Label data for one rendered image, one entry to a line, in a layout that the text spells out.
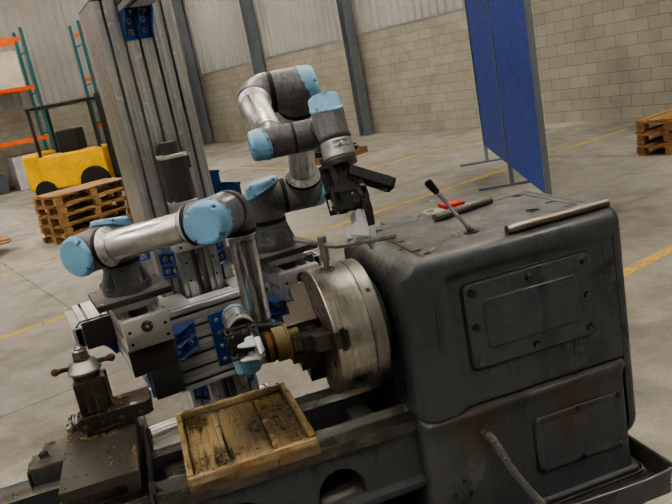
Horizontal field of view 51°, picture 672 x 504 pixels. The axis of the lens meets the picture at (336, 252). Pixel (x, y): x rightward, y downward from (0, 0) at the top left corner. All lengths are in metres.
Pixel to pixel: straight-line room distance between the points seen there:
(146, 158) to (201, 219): 0.58
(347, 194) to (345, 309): 0.26
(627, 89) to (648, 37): 0.91
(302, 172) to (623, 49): 11.11
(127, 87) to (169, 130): 0.18
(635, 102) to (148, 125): 11.28
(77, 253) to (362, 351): 0.87
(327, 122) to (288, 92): 0.46
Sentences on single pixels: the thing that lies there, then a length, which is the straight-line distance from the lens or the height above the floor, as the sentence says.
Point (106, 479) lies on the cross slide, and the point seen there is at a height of 0.97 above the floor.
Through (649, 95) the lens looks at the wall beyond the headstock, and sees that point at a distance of 12.93.
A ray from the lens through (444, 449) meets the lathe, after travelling 1.75.
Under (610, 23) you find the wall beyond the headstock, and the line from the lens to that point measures 13.19.
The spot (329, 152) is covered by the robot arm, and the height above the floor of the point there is 1.52.
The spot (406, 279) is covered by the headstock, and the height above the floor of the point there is 1.22.
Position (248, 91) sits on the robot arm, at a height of 1.68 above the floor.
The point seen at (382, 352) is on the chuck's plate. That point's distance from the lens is 1.65.
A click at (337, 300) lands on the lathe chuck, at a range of 1.62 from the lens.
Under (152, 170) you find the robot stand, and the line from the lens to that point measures 2.38.
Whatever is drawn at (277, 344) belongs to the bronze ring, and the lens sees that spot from 1.69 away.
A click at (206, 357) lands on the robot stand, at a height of 0.89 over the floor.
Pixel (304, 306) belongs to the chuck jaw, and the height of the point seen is 1.15.
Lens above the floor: 1.69
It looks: 14 degrees down
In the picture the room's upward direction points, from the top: 11 degrees counter-clockwise
